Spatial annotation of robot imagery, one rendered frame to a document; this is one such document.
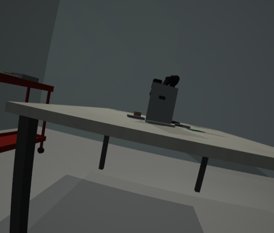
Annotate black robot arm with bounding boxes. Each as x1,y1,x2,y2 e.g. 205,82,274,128
163,75,180,87

